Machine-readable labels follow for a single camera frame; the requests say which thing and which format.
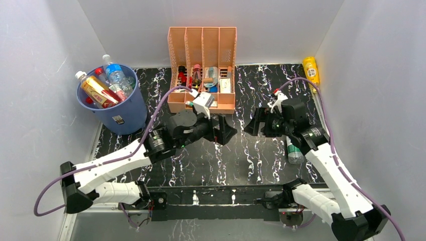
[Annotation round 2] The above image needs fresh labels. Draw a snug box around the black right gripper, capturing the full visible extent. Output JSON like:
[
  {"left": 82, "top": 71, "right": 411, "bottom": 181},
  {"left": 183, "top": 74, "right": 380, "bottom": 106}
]
[{"left": 243, "top": 107, "right": 293, "bottom": 138}]

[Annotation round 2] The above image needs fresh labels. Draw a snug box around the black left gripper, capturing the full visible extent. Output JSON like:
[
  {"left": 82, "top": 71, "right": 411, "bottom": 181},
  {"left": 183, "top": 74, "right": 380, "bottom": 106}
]
[{"left": 176, "top": 108, "right": 237, "bottom": 150}]

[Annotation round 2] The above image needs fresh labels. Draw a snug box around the clear bottle green cap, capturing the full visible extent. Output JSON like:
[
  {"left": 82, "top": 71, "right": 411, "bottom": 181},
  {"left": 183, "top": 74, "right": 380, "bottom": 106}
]
[{"left": 286, "top": 137, "right": 305, "bottom": 165}]

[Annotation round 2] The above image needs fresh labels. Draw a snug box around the yellow drink bottle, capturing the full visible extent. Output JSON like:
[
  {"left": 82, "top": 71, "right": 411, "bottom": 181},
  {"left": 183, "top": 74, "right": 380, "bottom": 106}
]
[{"left": 302, "top": 56, "right": 320, "bottom": 88}]

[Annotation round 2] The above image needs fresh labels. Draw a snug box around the peach plastic desk organizer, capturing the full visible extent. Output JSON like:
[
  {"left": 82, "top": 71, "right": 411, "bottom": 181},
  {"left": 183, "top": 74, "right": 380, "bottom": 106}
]
[{"left": 168, "top": 27, "right": 237, "bottom": 114}]

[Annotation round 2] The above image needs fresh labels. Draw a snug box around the green plastic bottle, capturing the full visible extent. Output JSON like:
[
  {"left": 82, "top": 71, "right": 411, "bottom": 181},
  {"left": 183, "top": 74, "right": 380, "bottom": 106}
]
[{"left": 126, "top": 76, "right": 136, "bottom": 89}]

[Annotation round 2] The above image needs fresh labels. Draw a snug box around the clear bottle red cap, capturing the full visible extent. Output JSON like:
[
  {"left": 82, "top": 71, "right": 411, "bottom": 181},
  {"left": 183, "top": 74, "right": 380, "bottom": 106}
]
[{"left": 94, "top": 68, "right": 127, "bottom": 101}]

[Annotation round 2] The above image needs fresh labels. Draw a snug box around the brown tea bottle red label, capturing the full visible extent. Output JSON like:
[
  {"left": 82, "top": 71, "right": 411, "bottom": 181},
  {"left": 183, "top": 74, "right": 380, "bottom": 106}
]
[{"left": 75, "top": 71, "right": 122, "bottom": 108}]

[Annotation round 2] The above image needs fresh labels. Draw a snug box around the clear bottle blue label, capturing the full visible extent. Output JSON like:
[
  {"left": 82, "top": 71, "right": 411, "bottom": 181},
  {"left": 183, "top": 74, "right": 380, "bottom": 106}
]
[{"left": 102, "top": 54, "right": 133, "bottom": 100}]

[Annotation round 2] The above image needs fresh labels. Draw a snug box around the clear bottle red label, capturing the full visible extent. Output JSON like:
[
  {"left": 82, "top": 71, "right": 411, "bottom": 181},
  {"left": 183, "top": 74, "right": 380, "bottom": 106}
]
[{"left": 85, "top": 97, "right": 98, "bottom": 109}]

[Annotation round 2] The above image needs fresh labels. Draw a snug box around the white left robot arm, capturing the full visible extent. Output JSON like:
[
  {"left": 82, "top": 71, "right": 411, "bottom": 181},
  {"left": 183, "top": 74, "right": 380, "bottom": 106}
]
[{"left": 60, "top": 110, "right": 237, "bottom": 214}]

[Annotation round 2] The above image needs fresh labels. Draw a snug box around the blue plastic bin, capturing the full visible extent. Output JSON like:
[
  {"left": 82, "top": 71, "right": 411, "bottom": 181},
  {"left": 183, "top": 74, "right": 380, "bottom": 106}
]
[{"left": 76, "top": 65, "right": 148, "bottom": 135}]

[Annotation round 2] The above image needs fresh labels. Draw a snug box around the light blue tape dispenser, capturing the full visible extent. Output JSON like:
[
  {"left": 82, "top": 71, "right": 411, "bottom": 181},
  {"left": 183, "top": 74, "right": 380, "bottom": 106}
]
[{"left": 203, "top": 67, "right": 219, "bottom": 88}]

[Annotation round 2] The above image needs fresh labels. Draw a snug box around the pink capped dark bottle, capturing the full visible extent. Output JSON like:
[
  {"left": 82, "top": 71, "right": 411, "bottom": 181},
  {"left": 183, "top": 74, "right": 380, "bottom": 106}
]
[{"left": 188, "top": 64, "right": 202, "bottom": 91}]

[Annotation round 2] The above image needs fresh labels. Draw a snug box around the red black toy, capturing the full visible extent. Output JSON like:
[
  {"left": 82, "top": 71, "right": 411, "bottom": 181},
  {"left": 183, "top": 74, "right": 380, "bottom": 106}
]
[{"left": 176, "top": 65, "right": 187, "bottom": 86}]

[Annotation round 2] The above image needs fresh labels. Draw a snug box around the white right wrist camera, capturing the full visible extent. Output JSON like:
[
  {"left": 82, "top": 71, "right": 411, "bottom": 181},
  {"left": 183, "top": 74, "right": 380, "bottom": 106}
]
[{"left": 268, "top": 88, "right": 288, "bottom": 113}]

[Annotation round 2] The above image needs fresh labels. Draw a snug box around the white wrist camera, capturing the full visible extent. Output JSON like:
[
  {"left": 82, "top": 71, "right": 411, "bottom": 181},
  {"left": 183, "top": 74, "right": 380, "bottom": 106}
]
[
  {"left": 268, "top": 88, "right": 288, "bottom": 113},
  {"left": 192, "top": 92, "right": 215, "bottom": 119}
]

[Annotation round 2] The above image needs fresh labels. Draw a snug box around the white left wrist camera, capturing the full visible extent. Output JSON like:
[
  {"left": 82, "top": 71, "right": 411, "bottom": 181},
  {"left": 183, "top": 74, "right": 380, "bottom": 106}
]
[{"left": 192, "top": 92, "right": 215, "bottom": 119}]

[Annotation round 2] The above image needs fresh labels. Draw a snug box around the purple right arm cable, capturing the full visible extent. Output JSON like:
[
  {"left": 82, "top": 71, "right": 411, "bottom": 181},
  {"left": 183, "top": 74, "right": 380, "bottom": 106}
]
[{"left": 279, "top": 77, "right": 407, "bottom": 241}]

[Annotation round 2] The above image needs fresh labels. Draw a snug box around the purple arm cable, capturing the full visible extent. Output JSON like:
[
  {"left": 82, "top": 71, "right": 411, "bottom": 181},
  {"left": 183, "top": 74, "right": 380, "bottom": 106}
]
[
  {"left": 33, "top": 85, "right": 195, "bottom": 230},
  {"left": 279, "top": 77, "right": 407, "bottom": 241}
]

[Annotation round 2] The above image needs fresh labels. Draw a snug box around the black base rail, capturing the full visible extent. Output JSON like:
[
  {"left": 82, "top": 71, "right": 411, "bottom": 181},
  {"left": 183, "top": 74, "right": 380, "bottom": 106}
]
[{"left": 65, "top": 182, "right": 334, "bottom": 223}]

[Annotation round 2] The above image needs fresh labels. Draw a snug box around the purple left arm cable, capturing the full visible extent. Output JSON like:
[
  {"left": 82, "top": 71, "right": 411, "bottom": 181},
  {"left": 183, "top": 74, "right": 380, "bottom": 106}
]
[{"left": 33, "top": 85, "right": 195, "bottom": 230}]

